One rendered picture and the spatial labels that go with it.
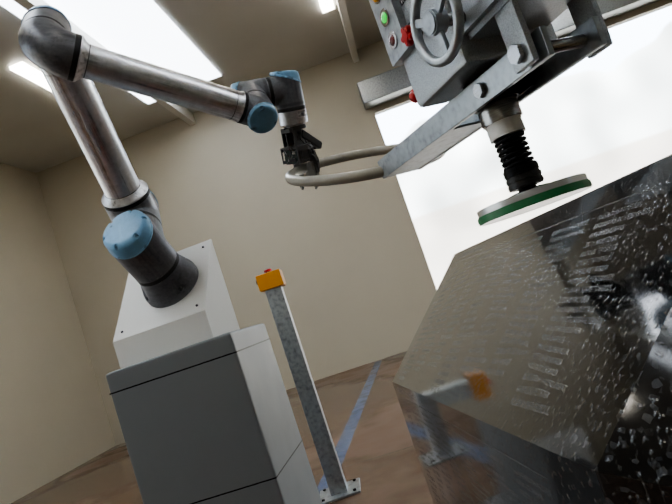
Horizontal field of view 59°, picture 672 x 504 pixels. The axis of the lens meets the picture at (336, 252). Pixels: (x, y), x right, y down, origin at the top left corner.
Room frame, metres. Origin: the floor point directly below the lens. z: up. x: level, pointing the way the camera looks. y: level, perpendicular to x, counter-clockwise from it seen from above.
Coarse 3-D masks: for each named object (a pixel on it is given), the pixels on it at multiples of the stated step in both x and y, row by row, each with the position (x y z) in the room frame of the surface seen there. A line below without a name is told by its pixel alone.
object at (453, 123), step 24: (600, 24) 0.94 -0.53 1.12; (552, 48) 0.90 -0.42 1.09; (576, 48) 0.96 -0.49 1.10; (504, 72) 1.00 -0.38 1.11; (528, 72) 0.96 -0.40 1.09; (552, 72) 1.05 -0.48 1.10; (456, 96) 1.15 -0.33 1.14; (480, 96) 1.07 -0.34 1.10; (528, 96) 1.14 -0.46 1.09; (432, 120) 1.25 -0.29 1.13; (456, 120) 1.17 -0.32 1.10; (408, 144) 1.37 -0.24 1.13; (432, 144) 1.31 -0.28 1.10; (456, 144) 1.39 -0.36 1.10; (384, 168) 1.52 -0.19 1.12; (408, 168) 1.52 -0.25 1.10
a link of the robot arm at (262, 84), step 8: (248, 80) 1.74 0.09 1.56; (256, 80) 1.73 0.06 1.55; (264, 80) 1.73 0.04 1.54; (232, 88) 1.71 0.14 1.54; (240, 88) 1.71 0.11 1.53; (248, 88) 1.69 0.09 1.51; (256, 88) 1.69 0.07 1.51; (264, 88) 1.72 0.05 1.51; (272, 88) 1.73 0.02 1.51; (272, 96) 1.74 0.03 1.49
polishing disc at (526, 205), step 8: (568, 184) 1.04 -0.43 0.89; (576, 184) 1.04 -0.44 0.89; (584, 184) 1.05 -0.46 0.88; (520, 192) 1.11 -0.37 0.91; (544, 192) 1.03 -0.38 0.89; (552, 192) 1.03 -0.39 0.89; (560, 192) 1.03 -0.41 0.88; (568, 192) 1.04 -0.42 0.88; (576, 192) 1.12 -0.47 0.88; (520, 200) 1.05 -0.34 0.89; (528, 200) 1.04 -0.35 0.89; (536, 200) 1.04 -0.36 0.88; (544, 200) 1.03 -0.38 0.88; (552, 200) 1.11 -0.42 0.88; (560, 200) 1.21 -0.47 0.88; (504, 208) 1.06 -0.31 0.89; (512, 208) 1.05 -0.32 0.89; (520, 208) 1.05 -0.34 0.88; (528, 208) 1.11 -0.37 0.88; (536, 208) 1.21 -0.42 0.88; (488, 216) 1.10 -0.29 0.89; (496, 216) 1.08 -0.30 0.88; (504, 216) 1.11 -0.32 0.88; (512, 216) 1.20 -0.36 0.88; (480, 224) 1.14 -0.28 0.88; (488, 224) 1.20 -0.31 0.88
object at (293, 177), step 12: (396, 144) 1.93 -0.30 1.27; (336, 156) 1.95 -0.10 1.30; (348, 156) 1.96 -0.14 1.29; (360, 156) 1.96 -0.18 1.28; (300, 168) 1.84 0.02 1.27; (372, 168) 1.54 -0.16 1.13; (288, 180) 1.68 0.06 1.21; (300, 180) 1.62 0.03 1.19; (312, 180) 1.59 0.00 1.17; (324, 180) 1.56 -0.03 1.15; (336, 180) 1.55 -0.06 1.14; (348, 180) 1.54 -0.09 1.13; (360, 180) 1.54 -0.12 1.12
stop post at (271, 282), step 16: (272, 272) 2.77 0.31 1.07; (272, 288) 2.78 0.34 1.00; (272, 304) 2.79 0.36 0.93; (288, 320) 2.79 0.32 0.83; (288, 336) 2.79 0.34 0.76; (288, 352) 2.79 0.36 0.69; (304, 368) 2.79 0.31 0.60; (304, 384) 2.79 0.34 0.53; (304, 400) 2.79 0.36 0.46; (320, 416) 2.79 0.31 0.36; (320, 432) 2.79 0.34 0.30; (320, 448) 2.79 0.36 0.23; (336, 464) 2.79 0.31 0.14; (336, 480) 2.79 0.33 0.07; (352, 480) 2.91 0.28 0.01; (320, 496) 2.83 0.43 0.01; (336, 496) 2.76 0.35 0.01
